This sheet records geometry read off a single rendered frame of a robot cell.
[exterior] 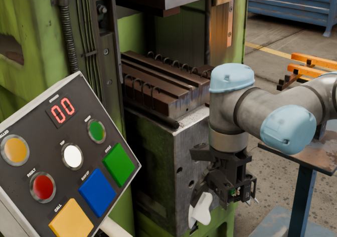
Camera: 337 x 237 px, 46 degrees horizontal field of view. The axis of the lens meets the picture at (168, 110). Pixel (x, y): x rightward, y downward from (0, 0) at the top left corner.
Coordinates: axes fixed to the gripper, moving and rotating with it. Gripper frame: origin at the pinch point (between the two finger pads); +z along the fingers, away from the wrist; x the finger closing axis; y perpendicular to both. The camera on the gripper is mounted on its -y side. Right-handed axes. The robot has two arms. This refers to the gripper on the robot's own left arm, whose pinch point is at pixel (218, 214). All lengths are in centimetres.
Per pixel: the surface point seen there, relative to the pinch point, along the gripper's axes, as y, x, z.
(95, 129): -21.6, -19.0, -16.2
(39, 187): -7.7, -34.1, -16.0
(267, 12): -329, 295, 80
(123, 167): -17.4, -14.8, -6.7
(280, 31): -297, 290, 94
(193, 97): -46, 21, -2
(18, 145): -12.0, -35.6, -23.3
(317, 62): -53, 83, 1
